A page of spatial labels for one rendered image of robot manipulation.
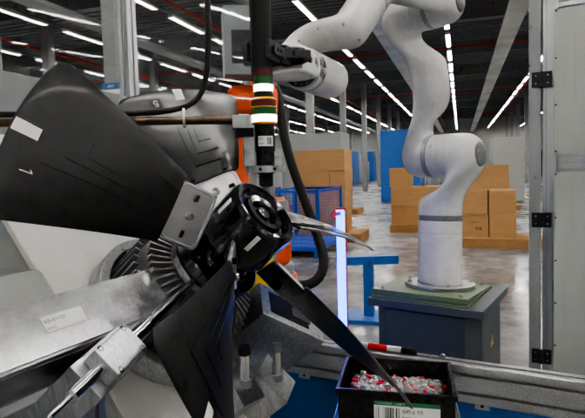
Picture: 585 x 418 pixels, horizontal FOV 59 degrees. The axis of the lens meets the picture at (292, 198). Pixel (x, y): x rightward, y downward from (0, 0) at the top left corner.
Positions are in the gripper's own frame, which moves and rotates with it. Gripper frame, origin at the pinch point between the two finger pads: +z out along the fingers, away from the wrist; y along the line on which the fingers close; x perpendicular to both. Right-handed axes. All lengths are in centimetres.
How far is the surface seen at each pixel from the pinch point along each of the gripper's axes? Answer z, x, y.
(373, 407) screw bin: -11, -64, -15
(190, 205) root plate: 16.8, -25.2, 3.0
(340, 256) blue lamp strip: -35, -40, 0
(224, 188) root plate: 5.6, -23.0, 4.7
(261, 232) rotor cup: 14.0, -29.0, -7.3
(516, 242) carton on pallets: -748, -130, 1
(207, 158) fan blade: 4.4, -17.9, 8.7
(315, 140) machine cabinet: -979, 52, 426
